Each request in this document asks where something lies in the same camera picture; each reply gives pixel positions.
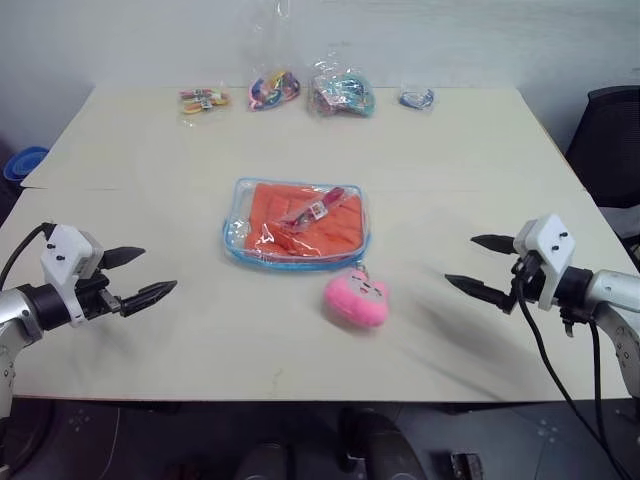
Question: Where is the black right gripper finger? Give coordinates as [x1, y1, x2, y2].
[469, 233, 517, 257]
[443, 272, 516, 316]

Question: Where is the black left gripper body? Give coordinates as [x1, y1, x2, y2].
[74, 272, 124, 322]

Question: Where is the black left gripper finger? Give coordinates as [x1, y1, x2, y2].
[119, 279, 179, 318]
[102, 246, 147, 272]

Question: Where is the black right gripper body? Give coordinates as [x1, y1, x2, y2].
[509, 252, 545, 306]

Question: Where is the clear pouch with orange cloth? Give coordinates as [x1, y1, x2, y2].
[220, 176, 371, 274]

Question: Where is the orange cloth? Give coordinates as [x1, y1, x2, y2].
[239, 181, 363, 258]

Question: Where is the small bag of blue bands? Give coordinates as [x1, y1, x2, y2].
[397, 84, 438, 111]

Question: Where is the small packet of colourful clips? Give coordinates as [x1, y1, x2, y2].
[178, 85, 234, 118]

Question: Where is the large bag of colourful bands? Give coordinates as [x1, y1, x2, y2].
[306, 48, 378, 120]

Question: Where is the blue plastic bowl stack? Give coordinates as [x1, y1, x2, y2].
[3, 145, 50, 183]

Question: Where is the black office chair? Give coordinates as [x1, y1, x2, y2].
[564, 85, 640, 209]

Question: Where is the black floor pedal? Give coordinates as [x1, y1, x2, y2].
[431, 448, 485, 480]

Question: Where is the small red packaged item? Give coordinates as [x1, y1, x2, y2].
[276, 186, 347, 235]

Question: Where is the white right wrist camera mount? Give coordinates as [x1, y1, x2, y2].
[513, 213, 578, 309]

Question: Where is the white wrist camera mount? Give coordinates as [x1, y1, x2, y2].
[39, 224, 106, 329]
[513, 213, 578, 309]

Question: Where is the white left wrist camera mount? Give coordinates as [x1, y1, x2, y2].
[39, 224, 106, 329]

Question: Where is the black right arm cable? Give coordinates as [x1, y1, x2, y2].
[514, 279, 632, 480]
[587, 317, 640, 480]

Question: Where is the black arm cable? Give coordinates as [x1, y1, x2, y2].
[587, 317, 640, 480]
[0, 222, 55, 292]
[514, 279, 632, 480]

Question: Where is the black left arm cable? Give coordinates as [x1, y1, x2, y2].
[0, 222, 55, 292]

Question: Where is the pink plush keychain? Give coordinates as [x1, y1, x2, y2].
[322, 266, 392, 329]

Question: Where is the tall bag of hair ties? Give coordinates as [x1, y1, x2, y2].
[246, 0, 304, 113]

